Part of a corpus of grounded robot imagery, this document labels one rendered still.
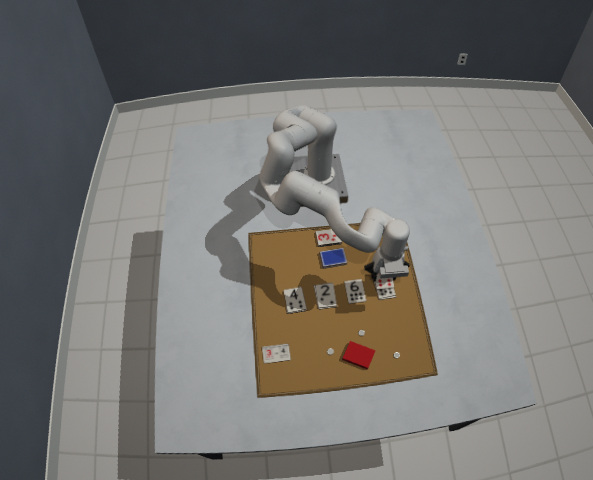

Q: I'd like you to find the brown flat mat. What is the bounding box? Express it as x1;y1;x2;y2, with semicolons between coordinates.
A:
252;228;434;394

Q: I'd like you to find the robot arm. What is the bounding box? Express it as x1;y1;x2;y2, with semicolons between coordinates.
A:
259;105;410;279

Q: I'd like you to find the red flat square block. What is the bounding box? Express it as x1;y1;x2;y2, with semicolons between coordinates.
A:
342;341;375;370

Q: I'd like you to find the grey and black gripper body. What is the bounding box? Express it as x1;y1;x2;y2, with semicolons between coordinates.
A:
372;247;405;273

